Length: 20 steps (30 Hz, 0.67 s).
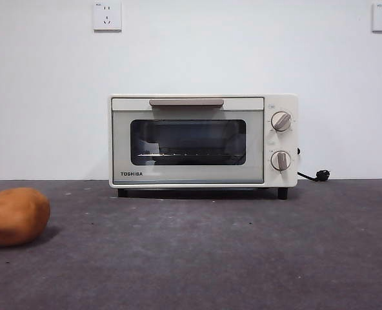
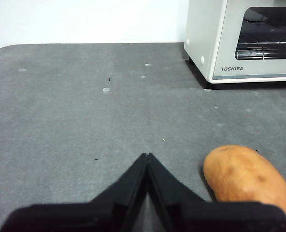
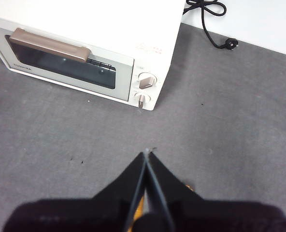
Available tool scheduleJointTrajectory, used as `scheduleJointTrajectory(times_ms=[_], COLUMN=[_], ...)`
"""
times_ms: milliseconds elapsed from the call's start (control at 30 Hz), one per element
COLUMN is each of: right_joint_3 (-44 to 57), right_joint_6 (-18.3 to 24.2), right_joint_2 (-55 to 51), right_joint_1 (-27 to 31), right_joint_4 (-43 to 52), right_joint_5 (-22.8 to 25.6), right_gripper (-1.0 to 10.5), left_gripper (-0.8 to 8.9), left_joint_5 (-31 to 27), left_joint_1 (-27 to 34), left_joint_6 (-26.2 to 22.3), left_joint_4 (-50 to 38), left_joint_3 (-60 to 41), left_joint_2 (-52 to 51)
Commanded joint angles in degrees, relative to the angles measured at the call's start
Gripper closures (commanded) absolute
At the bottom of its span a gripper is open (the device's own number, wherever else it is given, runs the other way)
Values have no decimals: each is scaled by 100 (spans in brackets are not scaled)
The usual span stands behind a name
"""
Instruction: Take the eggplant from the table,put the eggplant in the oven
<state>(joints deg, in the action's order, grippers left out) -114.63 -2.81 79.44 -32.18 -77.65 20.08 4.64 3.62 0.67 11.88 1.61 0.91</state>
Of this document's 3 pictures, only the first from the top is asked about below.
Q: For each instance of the brown potato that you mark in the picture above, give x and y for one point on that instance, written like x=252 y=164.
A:
x=15 y=218

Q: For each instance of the glass oven door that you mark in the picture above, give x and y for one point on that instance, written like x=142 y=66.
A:
x=120 y=145

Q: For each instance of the white toaster oven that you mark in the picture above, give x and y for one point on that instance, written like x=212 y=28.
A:
x=283 y=142

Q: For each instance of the white and beige oven knob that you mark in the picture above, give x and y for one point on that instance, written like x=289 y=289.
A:
x=280 y=161
x=280 y=121

